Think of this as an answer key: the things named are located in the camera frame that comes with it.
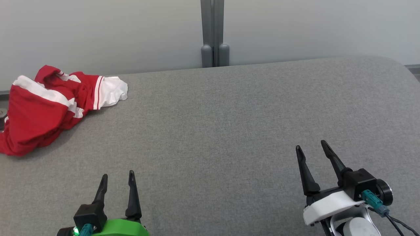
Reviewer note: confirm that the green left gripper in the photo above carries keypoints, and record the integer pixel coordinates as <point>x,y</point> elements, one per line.
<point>121,227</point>

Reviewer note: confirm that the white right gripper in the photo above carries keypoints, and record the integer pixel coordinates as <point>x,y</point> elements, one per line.
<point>328,205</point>

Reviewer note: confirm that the red shorts white stripe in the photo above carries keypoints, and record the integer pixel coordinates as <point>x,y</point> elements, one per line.
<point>29,121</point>

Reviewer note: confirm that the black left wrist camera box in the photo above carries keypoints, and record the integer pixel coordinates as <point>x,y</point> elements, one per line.
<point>89,214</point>

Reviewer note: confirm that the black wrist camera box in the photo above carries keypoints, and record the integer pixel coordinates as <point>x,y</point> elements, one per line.
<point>89,214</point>
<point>361,182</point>

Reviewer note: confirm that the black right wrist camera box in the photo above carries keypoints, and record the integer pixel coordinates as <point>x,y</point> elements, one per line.
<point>361,182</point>

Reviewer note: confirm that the grey metal partition post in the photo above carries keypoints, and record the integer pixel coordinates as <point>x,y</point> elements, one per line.
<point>215,32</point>

